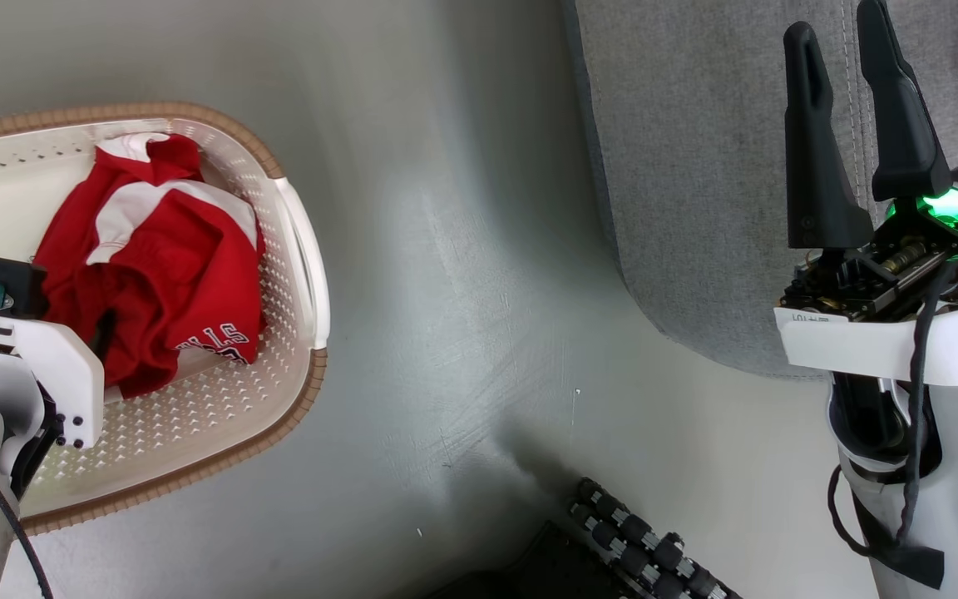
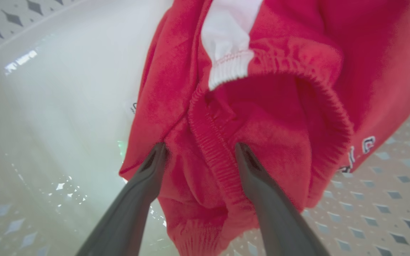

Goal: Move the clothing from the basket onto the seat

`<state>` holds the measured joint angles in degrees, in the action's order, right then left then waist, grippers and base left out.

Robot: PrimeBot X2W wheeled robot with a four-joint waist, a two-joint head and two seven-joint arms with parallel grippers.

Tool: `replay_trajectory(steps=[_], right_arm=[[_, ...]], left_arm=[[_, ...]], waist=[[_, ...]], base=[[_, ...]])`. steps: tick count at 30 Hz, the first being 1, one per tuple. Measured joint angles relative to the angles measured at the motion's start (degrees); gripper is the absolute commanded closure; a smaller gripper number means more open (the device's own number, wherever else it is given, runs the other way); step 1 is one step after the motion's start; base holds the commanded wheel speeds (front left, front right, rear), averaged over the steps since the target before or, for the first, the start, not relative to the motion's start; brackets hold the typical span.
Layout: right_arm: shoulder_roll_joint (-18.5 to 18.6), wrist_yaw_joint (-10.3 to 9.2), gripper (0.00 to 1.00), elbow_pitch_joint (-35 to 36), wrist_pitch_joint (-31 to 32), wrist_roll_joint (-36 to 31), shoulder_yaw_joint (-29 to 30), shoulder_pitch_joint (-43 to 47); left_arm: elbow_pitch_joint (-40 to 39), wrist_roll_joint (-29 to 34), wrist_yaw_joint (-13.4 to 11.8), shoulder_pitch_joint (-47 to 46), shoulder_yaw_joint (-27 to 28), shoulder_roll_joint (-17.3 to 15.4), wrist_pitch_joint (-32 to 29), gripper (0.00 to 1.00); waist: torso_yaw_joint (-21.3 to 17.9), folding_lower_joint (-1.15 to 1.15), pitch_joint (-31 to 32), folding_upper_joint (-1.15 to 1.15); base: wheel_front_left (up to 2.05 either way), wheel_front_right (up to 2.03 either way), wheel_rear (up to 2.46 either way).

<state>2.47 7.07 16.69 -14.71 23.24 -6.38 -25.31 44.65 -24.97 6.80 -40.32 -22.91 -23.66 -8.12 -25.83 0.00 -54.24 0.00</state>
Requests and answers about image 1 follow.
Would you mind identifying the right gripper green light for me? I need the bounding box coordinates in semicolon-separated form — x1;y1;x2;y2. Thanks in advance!
781;0;958;324

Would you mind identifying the red white lettered garment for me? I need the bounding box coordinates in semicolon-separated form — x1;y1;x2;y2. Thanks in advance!
32;133;266;400

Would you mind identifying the grey fabric sofa seat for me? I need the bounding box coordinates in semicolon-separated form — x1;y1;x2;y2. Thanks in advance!
562;0;958;379

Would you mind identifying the white laundry basket brown rim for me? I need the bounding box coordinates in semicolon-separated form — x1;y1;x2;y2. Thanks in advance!
0;101;332;535

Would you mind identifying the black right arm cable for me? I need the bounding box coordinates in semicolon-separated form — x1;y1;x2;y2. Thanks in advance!
827;266;946;558

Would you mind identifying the black right arm cable strap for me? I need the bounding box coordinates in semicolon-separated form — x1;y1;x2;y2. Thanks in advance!
849;487;946;590

